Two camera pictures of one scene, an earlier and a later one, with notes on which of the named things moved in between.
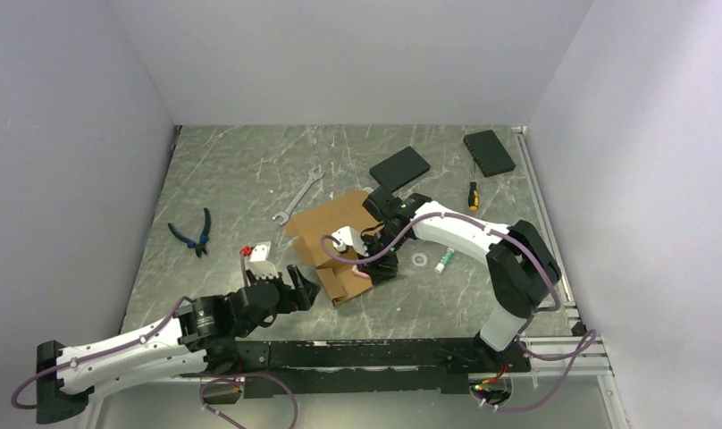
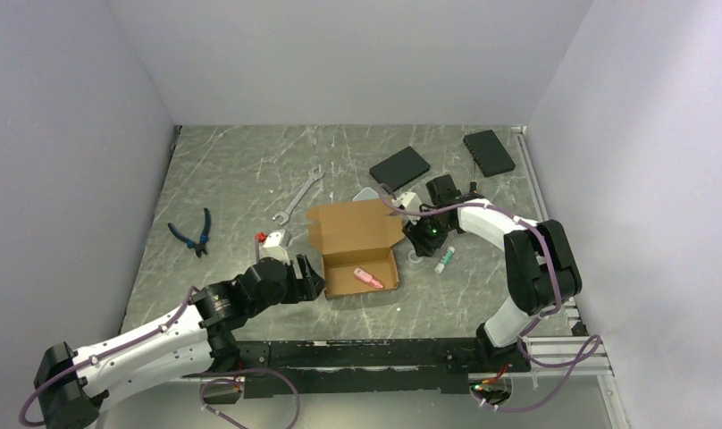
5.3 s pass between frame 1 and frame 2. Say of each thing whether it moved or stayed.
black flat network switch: stayed
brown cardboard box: moved
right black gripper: moved
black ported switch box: stayed
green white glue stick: stayed
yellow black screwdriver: stayed
